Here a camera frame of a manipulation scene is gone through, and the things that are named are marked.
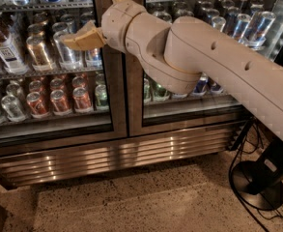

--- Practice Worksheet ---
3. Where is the glass fridge door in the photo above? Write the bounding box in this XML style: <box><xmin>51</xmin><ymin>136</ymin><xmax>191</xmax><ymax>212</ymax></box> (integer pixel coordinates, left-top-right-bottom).
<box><xmin>126</xmin><ymin>0</ymin><xmax>283</xmax><ymax>136</ymax></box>
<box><xmin>0</xmin><ymin>0</ymin><xmax>128</xmax><ymax>159</ymax></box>

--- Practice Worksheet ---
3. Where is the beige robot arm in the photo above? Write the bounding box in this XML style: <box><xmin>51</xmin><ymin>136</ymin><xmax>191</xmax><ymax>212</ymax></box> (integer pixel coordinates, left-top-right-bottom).
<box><xmin>61</xmin><ymin>0</ymin><xmax>283</xmax><ymax>141</ymax></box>

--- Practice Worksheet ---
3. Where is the green soda can left door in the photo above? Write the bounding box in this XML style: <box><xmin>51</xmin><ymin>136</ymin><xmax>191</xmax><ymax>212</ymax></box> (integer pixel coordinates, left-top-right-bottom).
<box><xmin>95</xmin><ymin>84</ymin><xmax>109</xmax><ymax>110</ymax></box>

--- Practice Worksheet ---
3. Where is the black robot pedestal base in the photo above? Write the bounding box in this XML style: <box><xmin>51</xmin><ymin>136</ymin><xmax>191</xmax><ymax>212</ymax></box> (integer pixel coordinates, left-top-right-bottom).
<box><xmin>231</xmin><ymin>139</ymin><xmax>283</xmax><ymax>211</ymax></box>

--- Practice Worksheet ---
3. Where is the orange soda can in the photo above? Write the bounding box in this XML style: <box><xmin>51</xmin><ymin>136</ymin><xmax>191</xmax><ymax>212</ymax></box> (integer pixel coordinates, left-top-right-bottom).
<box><xmin>26</xmin><ymin>92</ymin><xmax>50</xmax><ymax>118</ymax></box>
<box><xmin>72</xmin><ymin>87</ymin><xmax>93</xmax><ymax>113</ymax></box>
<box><xmin>50</xmin><ymin>90</ymin><xmax>71</xmax><ymax>116</ymax></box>

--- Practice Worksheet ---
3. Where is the green can lower right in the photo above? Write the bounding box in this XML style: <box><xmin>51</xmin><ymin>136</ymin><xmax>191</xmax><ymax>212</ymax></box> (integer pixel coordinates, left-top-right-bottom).
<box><xmin>152</xmin><ymin>81</ymin><xmax>170</xmax><ymax>102</ymax></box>

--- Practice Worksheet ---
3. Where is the orange soda can middle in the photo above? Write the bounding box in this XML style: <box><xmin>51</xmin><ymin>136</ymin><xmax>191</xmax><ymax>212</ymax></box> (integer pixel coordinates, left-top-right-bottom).
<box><xmin>50</xmin><ymin>90</ymin><xmax>71</xmax><ymax>116</ymax></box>

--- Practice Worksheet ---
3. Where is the stainless fridge bottom grille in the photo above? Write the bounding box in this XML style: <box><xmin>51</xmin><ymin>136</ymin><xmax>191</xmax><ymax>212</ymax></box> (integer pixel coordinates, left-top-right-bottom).
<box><xmin>0</xmin><ymin>120</ymin><xmax>245</xmax><ymax>189</ymax></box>

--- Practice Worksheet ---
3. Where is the silver tall can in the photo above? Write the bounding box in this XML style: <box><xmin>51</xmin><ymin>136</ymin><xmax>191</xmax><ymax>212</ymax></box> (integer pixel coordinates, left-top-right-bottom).
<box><xmin>53</xmin><ymin>31</ymin><xmax>82</xmax><ymax>70</ymax></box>

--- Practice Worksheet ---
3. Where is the brown tea bottle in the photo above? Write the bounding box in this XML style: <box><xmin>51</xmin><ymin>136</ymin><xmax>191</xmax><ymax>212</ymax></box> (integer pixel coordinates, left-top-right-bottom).
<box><xmin>0</xmin><ymin>25</ymin><xmax>29</xmax><ymax>74</ymax></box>

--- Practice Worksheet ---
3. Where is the gold drink can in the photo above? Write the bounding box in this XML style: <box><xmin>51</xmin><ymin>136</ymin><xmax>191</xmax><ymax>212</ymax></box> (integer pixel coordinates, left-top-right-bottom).
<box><xmin>26</xmin><ymin>36</ymin><xmax>56</xmax><ymax>72</ymax></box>

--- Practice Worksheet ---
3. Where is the orange soda can left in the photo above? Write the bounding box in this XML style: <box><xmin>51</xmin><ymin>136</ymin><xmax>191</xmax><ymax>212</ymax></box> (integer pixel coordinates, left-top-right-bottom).
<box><xmin>26</xmin><ymin>92</ymin><xmax>50</xmax><ymax>118</ymax></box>

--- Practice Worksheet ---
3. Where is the silver can lower left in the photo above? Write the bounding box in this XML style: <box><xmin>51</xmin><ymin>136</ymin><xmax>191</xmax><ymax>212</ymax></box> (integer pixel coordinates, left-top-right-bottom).
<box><xmin>1</xmin><ymin>95</ymin><xmax>27</xmax><ymax>122</ymax></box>

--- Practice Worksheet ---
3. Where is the orange soda can right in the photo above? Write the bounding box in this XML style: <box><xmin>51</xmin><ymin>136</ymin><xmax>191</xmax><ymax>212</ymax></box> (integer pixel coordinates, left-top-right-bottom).
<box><xmin>72</xmin><ymin>87</ymin><xmax>93</xmax><ymax>113</ymax></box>

